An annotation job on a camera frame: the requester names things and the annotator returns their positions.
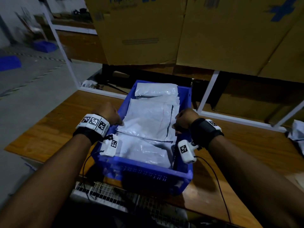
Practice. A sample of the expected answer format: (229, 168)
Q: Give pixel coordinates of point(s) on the left marker wristband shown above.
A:
(91, 126)

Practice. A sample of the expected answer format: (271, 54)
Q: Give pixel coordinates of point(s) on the person's left forearm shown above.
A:
(42, 187)

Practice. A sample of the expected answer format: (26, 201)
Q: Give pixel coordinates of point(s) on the white metal rack frame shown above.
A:
(66, 59)

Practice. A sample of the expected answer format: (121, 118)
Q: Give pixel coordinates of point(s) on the wooden table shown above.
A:
(47, 135)

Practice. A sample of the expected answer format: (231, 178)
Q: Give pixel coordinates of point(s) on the pile of grey mailer bags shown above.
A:
(297, 133)

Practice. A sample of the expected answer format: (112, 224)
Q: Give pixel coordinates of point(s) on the white metal shelf leg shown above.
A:
(208, 92)
(289, 114)

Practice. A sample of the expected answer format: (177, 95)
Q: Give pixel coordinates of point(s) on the small blue crate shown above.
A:
(45, 46)

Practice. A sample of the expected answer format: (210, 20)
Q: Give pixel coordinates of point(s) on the right marker wristband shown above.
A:
(205, 133)

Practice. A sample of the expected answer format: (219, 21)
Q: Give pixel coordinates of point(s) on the flat blue tray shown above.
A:
(9, 63)

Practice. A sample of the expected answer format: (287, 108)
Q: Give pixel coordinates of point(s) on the person's left hand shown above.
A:
(110, 114)

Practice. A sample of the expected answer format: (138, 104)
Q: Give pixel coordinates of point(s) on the person's right forearm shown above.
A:
(256, 182)

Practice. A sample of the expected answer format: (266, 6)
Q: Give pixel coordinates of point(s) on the blue plastic crate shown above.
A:
(142, 178)

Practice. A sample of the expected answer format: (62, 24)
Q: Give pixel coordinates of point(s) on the marker wristband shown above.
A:
(205, 133)
(91, 126)

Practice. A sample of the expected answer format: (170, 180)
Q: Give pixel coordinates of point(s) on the person's right hand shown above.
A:
(185, 121)

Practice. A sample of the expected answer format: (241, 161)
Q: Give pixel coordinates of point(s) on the packed white bags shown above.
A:
(147, 152)

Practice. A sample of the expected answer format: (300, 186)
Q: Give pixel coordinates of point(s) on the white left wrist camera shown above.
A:
(110, 144)

